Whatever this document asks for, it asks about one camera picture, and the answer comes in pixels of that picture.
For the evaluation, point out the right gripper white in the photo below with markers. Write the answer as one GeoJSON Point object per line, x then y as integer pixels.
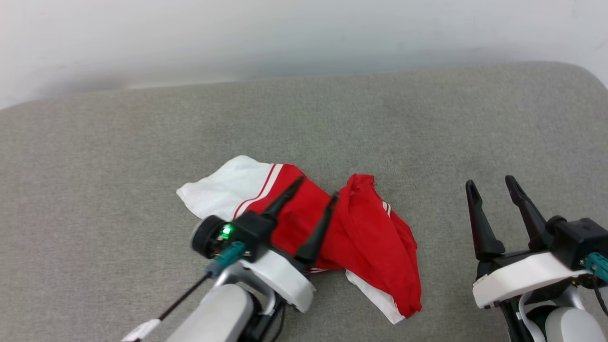
{"type": "Point", "coordinates": [517, 278]}

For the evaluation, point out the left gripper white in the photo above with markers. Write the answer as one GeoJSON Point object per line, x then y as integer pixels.
{"type": "Point", "coordinates": [285, 280]}

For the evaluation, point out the red and white jersey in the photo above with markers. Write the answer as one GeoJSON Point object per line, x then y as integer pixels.
{"type": "Point", "coordinates": [370, 237]}

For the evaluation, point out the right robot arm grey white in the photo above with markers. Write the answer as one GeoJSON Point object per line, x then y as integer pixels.
{"type": "Point", "coordinates": [570, 327]}

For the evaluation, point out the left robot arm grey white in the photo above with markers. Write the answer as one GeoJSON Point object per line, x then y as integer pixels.
{"type": "Point", "coordinates": [218, 313]}

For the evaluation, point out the grey fabric sofa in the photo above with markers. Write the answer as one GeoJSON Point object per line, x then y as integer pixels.
{"type": "Point", "coordinates": [142, 142]}

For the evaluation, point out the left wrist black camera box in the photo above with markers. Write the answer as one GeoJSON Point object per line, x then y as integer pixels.
{"type": "Point", "coordinates": [249, 230]}

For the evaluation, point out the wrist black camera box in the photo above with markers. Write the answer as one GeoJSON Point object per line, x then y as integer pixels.
{"type": "Point", "coordinates": [249, 230]}
{"type": "Point", "coordinates": [577, 240]}

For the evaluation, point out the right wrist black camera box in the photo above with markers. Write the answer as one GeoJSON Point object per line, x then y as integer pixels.
{"type": "Point", "coordinates": [577, 240]}

